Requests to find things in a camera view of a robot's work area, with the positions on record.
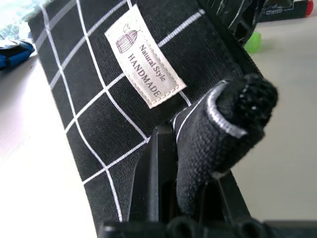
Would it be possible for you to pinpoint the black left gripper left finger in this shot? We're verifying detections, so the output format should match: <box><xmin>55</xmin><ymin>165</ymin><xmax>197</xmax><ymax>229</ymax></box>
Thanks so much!
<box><xmin>127</xmin><ymin>123</ymin><xmax>178</xmax><ymax>223</ymax></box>

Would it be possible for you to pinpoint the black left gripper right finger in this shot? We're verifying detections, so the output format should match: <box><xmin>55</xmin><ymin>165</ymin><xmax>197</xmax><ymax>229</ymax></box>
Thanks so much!
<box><xmin>204</xmin><ymin>170</ymin><xmax>254</xmax><ymax>224</ymax></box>

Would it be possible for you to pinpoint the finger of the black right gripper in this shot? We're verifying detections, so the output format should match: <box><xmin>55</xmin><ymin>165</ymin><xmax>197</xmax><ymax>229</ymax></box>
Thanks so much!
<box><xmin>198</xmin><ymin>0</ymin><xmax>267</xmax><ymax>48</ymax></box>

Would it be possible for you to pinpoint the black white-grid fabric pouch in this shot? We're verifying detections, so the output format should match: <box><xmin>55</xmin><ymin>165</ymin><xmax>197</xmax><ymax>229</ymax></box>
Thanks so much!
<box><xmin>27</xmin><ymin>0</ymin><xmax>279</xmax><ymax>238</ymax></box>

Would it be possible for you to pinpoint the black marker with red cap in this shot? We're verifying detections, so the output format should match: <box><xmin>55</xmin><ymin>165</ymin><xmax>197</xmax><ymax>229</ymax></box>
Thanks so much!
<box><xmin>259</xmin><ymin>0</ymin><xmax>316</xmax><ymax>18</ymax></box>

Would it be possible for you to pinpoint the blue pencil case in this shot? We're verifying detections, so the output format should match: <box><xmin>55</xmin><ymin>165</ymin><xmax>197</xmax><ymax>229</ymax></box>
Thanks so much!
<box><xmin>0</xmin><ymin>39</ymin><xmax>36</xmax><ymax>72</ymax></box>

